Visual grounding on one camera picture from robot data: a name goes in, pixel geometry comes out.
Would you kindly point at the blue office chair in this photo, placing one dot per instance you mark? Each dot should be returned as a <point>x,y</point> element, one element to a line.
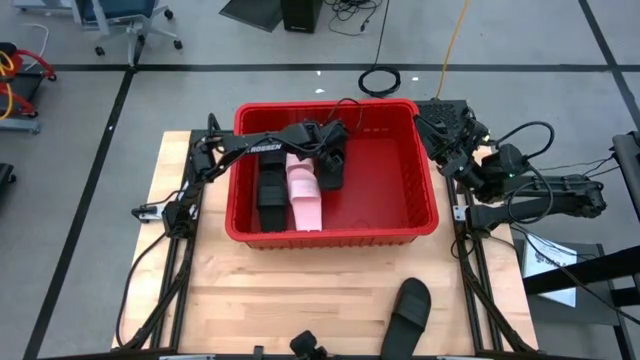
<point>125,10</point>

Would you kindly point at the black slide sandal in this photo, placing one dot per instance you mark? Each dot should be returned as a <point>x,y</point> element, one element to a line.
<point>272,162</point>
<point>407,320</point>
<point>272,200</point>
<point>330,180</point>

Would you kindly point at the white mounting plate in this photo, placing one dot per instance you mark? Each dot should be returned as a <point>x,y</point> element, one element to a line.
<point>460,213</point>

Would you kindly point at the pink slide sandal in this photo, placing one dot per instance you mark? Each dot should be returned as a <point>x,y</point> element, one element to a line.
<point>306,200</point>
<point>296,162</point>

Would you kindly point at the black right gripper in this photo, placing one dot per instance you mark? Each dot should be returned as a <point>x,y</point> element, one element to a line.
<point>475,162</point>

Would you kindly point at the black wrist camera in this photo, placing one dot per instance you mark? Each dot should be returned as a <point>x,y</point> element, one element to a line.
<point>477,129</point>

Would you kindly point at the black aluminium frame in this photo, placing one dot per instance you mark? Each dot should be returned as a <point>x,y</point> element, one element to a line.
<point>174,330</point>
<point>477,330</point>

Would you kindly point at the dark grey floor mat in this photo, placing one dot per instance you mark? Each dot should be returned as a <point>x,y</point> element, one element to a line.
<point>255,10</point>

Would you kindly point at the black furniture piece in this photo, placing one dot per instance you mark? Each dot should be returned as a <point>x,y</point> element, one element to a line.
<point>630,170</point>

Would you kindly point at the black metal stand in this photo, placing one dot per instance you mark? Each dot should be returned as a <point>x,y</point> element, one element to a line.
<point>590,270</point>

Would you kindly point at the white paper sheet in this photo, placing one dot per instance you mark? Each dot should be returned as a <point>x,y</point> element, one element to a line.
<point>550,265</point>

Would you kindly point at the black computer tower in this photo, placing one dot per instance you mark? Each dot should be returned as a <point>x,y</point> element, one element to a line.
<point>300,12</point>

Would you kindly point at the red plastic bin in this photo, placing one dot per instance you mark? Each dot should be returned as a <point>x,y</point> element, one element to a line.
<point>380,190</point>

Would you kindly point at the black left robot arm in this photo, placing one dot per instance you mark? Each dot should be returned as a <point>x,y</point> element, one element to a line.
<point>265,147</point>

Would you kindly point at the small black camera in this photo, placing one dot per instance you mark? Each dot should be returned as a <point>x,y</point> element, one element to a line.
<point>306,346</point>

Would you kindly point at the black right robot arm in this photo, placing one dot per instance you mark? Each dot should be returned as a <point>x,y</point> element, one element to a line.
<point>575,192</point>

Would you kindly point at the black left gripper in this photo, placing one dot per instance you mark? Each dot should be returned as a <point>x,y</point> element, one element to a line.
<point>322,137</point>

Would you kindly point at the white furniture base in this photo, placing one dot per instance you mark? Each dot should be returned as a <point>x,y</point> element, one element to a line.
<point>45,5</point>

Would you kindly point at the small black floor object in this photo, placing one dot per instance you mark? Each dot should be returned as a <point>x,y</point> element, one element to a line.
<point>5,172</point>

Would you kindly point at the small silver clamp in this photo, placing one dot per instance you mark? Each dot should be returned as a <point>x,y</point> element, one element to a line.
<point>147,214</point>

